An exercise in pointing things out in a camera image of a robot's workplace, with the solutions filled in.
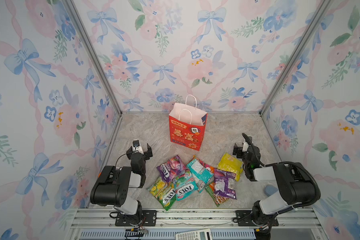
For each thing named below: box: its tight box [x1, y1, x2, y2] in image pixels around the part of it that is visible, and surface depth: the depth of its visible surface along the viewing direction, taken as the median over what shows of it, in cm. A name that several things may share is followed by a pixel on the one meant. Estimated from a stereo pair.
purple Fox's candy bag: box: [156, 154, 186, 183], surface depth 87 cm
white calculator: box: [175, 228, 213, 240], surface depth 70 cm
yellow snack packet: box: [217, 152, 244, 182], surface depth 91 cm
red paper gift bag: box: [169, 94, 208, 151], surface depth 90 cm
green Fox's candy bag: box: [146, 175, 177, 211], surface depth 81 cm
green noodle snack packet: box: [204, 182, 230, 207], surface depth 81 cm
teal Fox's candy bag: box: [174, 171, 199, 201], surface depth 81 cm
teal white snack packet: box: [186, 158, 214, 193], surface depth 86 cm
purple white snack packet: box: [214, 168, 237, 200], surface depth 83 cm
